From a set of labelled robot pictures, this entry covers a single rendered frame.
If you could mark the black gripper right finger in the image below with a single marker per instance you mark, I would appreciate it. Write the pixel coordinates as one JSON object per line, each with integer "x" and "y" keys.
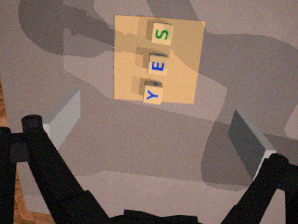
{"x": 256, "y": 151}

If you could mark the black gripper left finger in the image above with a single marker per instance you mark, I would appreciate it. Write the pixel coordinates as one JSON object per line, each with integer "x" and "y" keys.
{"x": 67, "y": 202}

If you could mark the tan flat mat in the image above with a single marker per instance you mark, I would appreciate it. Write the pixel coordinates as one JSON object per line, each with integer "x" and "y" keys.
{"x": 131, "y": 54}

